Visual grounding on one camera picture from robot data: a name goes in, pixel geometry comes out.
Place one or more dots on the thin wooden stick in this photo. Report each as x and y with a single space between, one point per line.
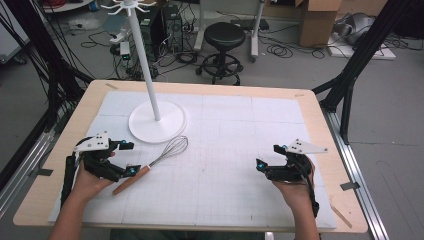
340 216

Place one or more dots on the beige tape piece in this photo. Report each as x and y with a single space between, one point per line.
111 86

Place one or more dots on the black computer tower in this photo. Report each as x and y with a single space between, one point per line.
173 31

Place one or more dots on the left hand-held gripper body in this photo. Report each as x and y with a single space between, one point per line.
96 163

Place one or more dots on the person's left hand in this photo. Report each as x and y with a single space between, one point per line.
87 185

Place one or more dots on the cardboard box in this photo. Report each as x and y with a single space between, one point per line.
316 23

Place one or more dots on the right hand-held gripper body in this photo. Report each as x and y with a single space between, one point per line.
293 170

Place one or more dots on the black metal frame strut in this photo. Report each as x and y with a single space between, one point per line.
366 50
50 66

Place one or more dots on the white hook stand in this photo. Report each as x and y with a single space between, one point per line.
156 125

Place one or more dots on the black round stool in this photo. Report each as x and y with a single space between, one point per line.
224 36

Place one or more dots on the white gridded mat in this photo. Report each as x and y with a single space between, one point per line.
220 166

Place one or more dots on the black tape piece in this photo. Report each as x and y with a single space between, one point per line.
350 186
45 172

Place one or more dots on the person's right hand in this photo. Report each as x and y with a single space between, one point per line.
296 195

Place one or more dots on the aluminium rail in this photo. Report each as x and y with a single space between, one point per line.
356 173
20 176

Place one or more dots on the white power strip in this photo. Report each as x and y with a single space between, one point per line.
125 50

